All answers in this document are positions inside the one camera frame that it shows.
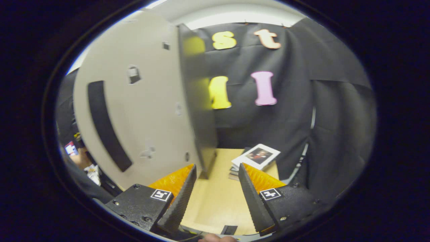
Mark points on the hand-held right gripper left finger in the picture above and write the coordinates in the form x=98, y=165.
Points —
x=178, y=205

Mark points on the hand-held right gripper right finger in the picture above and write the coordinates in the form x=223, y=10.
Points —
x=255, y=205

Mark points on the beige cabinet door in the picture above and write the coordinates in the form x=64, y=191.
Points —
x=151, y=111

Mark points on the white photo cover book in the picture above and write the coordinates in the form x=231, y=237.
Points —
x=258, y=156

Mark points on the black backdrop cloth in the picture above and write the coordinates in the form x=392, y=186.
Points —
x=302, y=117

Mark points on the small printed card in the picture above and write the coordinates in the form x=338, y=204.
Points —
x=71, y=148

